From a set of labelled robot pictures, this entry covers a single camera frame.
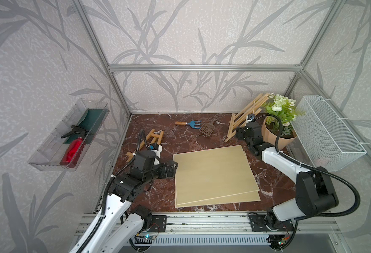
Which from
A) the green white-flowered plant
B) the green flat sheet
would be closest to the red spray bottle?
the green flat sheet

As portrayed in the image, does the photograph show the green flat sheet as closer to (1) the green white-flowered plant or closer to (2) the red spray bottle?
(2) the red spray bottle

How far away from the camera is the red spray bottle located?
1.84ft
